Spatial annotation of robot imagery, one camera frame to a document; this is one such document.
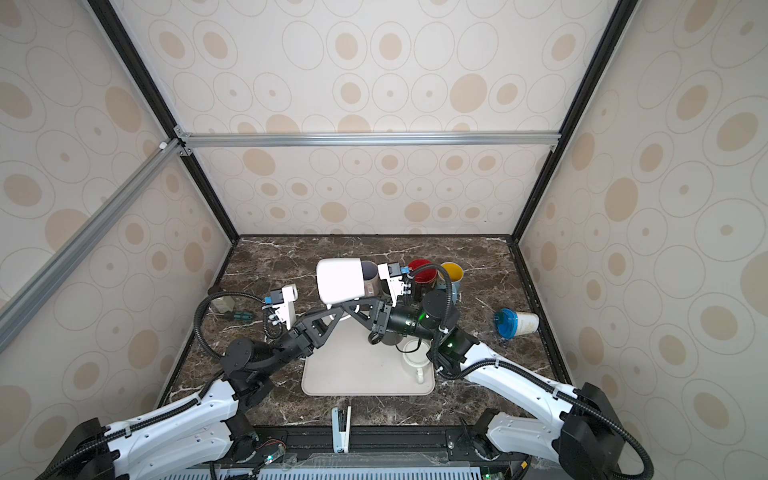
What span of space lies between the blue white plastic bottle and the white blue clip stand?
1.70 feet

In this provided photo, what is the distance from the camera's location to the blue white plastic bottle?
2.93 feet

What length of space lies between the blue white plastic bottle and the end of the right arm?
0.46 meters

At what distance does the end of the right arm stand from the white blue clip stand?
33cm

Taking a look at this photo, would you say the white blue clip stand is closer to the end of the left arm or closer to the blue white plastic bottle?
the end of the left arm

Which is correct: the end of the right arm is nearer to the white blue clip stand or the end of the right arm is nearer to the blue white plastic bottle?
the white blue clip stand

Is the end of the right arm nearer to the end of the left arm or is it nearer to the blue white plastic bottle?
the end of the left arm

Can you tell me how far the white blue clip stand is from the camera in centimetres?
73

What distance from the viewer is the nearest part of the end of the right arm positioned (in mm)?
574

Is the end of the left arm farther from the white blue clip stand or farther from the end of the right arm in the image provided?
the white blue clip stand
